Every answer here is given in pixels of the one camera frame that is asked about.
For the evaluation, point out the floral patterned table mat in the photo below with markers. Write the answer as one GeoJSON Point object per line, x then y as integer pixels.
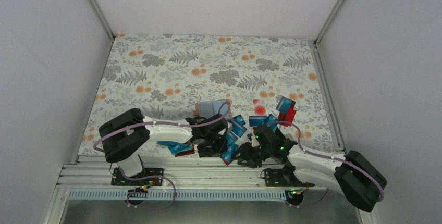
{"type": "Point", "coordinates": [166, 75]}

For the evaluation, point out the aluminium rail frame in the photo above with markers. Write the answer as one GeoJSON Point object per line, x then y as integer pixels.
{"type": "Point", "coordinates": [184, 172]}

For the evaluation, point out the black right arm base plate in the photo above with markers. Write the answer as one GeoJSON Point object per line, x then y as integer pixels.
{"type": "Point", "coordinates": [281, 178]}

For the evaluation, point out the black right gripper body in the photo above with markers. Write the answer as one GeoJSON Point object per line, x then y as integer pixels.
{"type": "Point", "coordinates": [255, 157]}

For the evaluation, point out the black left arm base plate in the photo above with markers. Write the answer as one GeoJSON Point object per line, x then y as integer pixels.
{"type": "Point", "coordinates": [119, 180]}

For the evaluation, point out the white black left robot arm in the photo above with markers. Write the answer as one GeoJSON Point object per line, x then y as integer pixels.
{"type": "Point", "coordinates": [122, 137]}

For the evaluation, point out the blue card far right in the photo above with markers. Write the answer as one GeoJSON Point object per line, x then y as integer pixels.
{"type": "Point", "coordinates": [285, 104]}

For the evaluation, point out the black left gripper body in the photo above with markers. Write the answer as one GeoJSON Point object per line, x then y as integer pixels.
{"type": "Point", "coordinates": [211, 145]}

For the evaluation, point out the blue card right top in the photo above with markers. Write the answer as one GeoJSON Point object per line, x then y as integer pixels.
{"type": "Point", "coordinates": [258, 120]}

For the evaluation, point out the grey slotted cable duct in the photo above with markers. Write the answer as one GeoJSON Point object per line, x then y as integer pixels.
{"type": "Point", "coordinates": [179, 195]}

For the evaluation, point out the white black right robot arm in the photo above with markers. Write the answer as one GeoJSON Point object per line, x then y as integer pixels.
{"type": "Point", "coordinates": [351, 174]}

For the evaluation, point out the blue card centre top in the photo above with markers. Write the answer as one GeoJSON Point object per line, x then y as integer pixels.
{"type": "Point", "coordinates": [238, 125]}

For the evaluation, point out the red white card far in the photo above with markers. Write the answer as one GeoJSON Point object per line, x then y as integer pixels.
{"type": "Point", "coordinates": [259, 107]}

